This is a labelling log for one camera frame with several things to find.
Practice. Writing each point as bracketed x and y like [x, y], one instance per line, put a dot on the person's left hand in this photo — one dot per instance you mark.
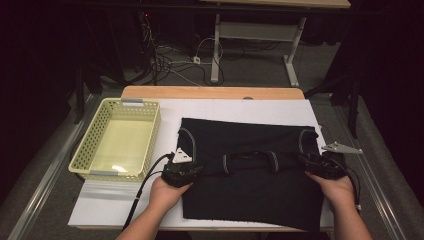
[165, 196]

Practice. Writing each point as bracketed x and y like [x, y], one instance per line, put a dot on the black knit vest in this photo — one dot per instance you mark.
[250, 200]

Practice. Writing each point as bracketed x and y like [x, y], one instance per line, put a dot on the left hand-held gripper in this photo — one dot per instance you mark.
[181, 170]

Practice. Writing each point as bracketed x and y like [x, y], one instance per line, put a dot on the person's right hand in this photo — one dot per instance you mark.
[338, 193]

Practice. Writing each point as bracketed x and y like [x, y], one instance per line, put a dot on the white power adapter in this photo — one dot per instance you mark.
[196, 60]

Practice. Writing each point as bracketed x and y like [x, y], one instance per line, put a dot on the white-legged desk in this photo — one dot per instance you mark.
[256, 31]

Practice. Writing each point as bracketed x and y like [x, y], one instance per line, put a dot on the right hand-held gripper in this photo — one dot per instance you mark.
[328, 165]

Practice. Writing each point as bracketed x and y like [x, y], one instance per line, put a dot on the pale yellow plastic basket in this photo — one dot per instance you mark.
[123, 143]

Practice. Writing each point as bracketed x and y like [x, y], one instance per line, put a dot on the black stand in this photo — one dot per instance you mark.
[353, 110]
[79, 100]

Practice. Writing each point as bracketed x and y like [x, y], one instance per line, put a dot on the white table mat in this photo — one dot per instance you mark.
[216, 108]

